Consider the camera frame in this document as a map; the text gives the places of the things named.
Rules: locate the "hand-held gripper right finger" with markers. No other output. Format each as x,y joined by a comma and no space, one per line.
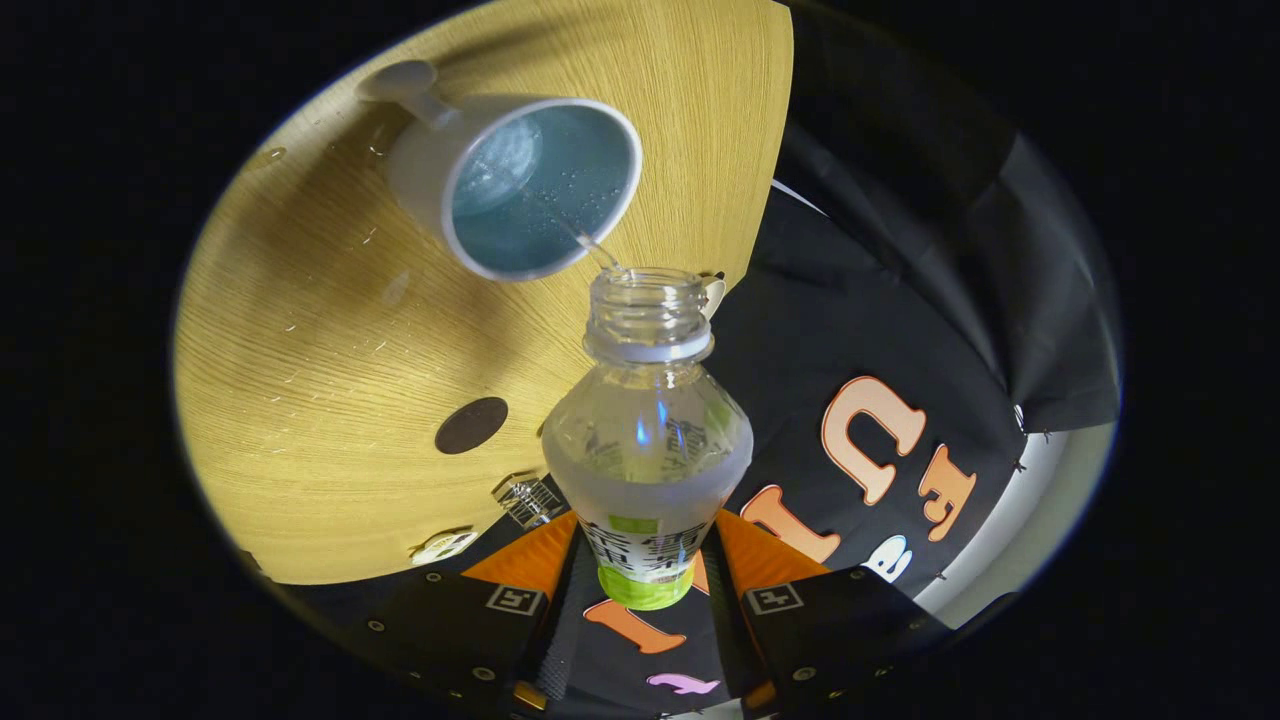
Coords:
850,620

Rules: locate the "wooden table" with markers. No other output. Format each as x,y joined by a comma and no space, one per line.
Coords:
330,400

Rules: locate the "dark round coaster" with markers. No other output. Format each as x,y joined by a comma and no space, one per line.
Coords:
471,425

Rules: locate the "white cup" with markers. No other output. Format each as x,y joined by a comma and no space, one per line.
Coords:
420,160

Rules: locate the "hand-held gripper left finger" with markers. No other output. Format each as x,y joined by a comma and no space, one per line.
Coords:
470,625

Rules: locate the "white toaster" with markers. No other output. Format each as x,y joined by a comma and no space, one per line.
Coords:
715,295

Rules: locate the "clear juice bottle green label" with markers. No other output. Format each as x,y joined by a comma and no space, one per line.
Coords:
650,480

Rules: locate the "white divided bean dish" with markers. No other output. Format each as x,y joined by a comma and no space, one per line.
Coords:
445,546

